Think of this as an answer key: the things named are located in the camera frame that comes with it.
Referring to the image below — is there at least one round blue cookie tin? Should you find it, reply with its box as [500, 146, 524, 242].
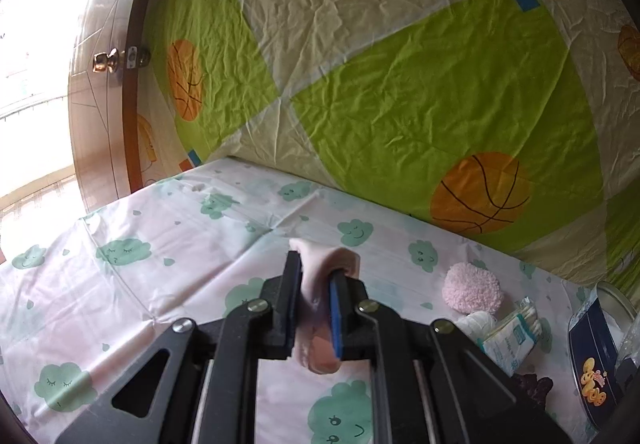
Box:
[568, 282, 637, 430]

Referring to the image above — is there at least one cotton swab packet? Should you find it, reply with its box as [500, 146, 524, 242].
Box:
[480, 297, 542, 376]

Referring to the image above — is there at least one pale pink soft toy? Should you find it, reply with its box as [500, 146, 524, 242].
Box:
[288, 238, 360, 375]

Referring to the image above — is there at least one pink fluffy pompom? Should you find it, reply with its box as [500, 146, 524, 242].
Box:
[442, 262, 504, 315]

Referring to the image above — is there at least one brown wooden door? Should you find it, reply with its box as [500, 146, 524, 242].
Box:
[68, 0, 150, 211]

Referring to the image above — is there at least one brass door knob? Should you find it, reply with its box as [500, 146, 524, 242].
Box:
[92, 45, 151, 74]

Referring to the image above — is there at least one green basketball bed sheet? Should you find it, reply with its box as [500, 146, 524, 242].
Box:
[138, 0, 639, 297]

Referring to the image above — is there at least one white cotton pad roll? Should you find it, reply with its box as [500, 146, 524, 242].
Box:
[454, 311, 498, 343]

